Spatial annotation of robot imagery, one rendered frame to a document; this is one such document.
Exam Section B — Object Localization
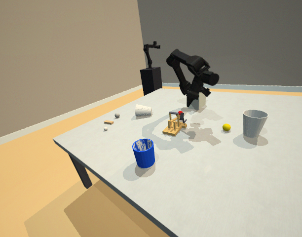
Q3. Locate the yellow ball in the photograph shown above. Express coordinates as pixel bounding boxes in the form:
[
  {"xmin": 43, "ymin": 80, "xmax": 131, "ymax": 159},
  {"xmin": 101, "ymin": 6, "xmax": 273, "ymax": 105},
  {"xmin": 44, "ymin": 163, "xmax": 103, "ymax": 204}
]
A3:
[{"xmin": 223, "ymin": 124, "xmax": 231, "ymax": 131}]

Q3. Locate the blue cup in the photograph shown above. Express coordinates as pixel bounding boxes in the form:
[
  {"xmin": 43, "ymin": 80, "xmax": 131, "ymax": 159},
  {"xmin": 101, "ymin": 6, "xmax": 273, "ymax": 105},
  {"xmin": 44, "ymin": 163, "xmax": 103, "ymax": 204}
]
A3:
[{"xmin": 132, "ymin": 139, "xmax": 155, "ymax": 169}]

